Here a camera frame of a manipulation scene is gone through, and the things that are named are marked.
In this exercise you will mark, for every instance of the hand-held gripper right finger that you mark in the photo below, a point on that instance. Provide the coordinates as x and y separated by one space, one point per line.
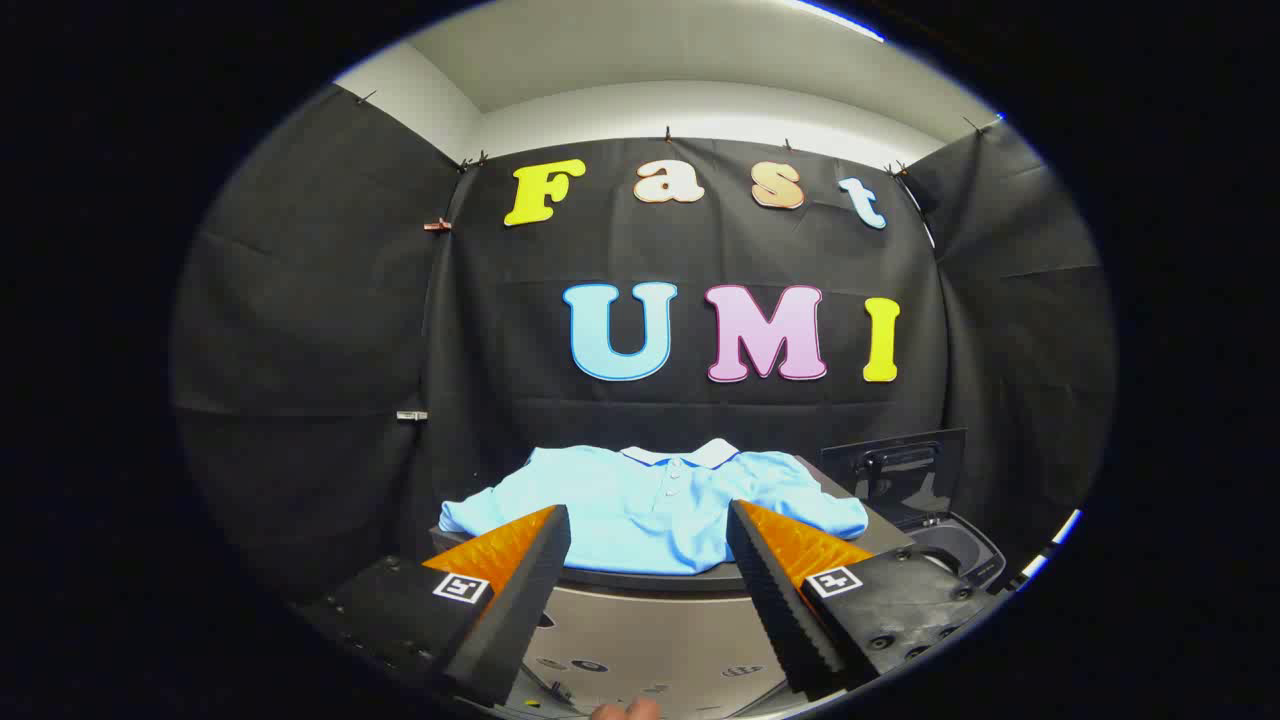
775 590

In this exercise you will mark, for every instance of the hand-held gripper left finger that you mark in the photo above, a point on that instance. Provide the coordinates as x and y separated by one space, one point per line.
520 600

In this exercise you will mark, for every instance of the light blue polo shirt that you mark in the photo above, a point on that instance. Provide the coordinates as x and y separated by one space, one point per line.
650 520

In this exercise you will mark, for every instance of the grey washing machine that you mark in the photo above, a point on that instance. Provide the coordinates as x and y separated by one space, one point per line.
960 550

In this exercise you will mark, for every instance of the grey cabinet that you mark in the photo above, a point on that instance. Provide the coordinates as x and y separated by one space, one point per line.
650 640

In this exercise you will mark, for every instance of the black backdrop cloth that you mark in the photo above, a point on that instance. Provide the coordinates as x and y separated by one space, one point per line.
520 330

